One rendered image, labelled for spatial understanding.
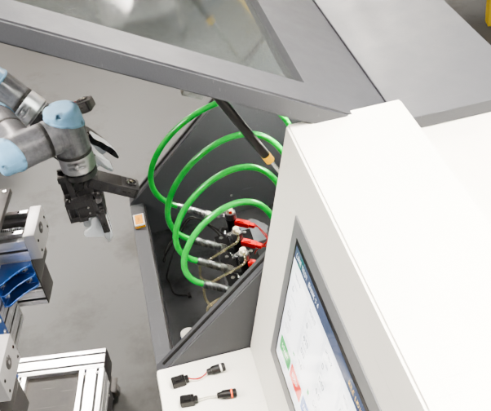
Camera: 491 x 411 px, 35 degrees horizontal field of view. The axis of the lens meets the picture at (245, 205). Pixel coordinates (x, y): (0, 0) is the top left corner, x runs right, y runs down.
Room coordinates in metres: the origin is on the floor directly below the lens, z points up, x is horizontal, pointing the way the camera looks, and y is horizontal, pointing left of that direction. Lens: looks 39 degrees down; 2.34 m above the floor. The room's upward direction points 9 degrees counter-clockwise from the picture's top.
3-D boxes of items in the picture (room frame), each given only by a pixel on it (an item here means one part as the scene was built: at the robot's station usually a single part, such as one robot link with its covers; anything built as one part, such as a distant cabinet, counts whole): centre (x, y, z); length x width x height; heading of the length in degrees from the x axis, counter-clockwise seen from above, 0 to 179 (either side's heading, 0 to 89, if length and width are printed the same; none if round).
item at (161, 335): (1.51, 0.28, 0.87); 0.62 x 0.04 x 0.16; 7
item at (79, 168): (1.38, 0.34, 1.42); 0.08 x 0.08 x 0.05
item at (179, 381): (1.11, 0.16, 0.99); 0.12 x 0.02 x 0.02; 101
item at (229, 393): (1.05, 0.14, 0.99); 0.12 x 0.02 x 0.02; 90
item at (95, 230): (1.36, 0.34, 1.24); 0.06 x 0.03 x 0.09; 97
